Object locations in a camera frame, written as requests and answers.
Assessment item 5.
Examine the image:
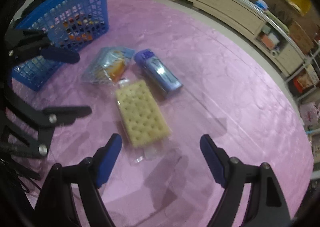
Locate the blue plastic basket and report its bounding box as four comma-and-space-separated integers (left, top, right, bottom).
11, 0, 114, 92

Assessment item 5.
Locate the pink bag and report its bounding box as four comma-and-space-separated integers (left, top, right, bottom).
300, 102, 320, 126

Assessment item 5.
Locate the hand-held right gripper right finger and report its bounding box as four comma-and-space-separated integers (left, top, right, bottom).
199, 134, 292, 227

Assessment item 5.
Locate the cream low cabinet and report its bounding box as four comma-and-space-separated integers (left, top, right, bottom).
175, 0, 307, 77

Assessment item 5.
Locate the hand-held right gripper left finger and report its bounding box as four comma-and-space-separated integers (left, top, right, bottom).
35, 133, 123, 227

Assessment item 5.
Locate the clear plain cracker packet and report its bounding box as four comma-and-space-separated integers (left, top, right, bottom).
115, 79, 173, 166

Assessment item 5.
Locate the pink tablecloth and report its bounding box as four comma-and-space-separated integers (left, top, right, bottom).
5, 0, 314, 227

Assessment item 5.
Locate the white metal rack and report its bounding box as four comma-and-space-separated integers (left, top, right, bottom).
285, 47, 320, 103

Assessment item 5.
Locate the clear bluish snack packet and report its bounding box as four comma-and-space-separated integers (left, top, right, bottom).
81, 46, 136, 85

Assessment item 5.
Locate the brown cardboard box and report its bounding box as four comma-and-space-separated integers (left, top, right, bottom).
289, 20, 314, 53

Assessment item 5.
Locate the purple snack packet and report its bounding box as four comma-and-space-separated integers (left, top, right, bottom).
134, 49, 183, 99

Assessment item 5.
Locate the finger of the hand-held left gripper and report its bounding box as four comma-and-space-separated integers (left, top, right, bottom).
0, 87, 93, 160
5, 29, 81, 65

